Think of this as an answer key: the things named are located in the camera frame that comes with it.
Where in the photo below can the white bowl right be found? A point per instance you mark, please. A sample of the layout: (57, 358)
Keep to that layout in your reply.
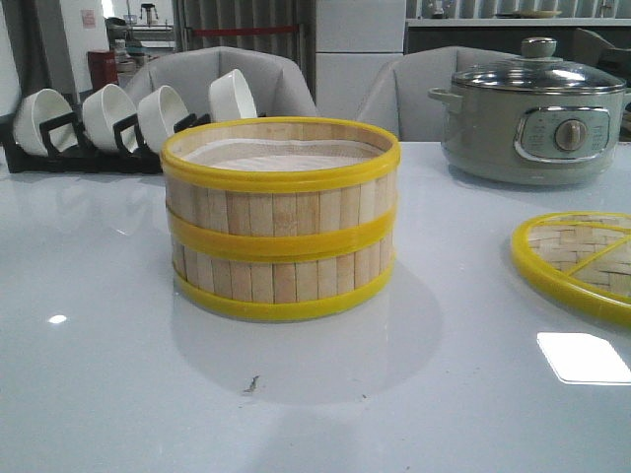
(230, 98)

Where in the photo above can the white cabinet background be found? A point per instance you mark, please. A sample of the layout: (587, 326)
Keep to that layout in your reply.
(353, 40)

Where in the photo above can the grey armchair right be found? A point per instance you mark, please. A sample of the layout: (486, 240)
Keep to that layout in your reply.
(398, 100)

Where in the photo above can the black dish rack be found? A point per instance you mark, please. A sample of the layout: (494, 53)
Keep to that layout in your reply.
(132, 154)

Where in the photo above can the white bowl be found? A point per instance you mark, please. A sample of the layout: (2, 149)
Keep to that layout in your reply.
(158, 113)
(101, 111)
(230, 98)
(34, 110)

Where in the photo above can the white bowl far left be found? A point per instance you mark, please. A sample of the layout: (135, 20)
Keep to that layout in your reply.
(34, 110)

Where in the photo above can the red cylinder bin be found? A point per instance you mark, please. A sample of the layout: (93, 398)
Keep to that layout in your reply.
(102, 67)

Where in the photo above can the woven bamboo steamer lid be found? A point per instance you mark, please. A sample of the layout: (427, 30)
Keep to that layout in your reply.
(580, 258)

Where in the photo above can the grey-green electric cooking pot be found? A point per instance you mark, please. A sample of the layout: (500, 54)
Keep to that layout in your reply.
(529, 138)

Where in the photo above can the grey armchair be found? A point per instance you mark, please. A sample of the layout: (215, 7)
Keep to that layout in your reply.
(277, 84)
(398, 100)

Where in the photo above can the white steamer liner cloth left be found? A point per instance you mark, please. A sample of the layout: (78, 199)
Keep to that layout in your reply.
(281, 155)

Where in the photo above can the grey armchair left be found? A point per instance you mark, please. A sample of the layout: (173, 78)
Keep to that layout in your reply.
(277, 84)

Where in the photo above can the bamboo steamer drawer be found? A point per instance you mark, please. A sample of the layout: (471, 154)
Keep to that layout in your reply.
(280, 292)
(281, 216)

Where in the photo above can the glass pot lid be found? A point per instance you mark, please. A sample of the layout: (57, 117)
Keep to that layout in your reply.
(537, 70)

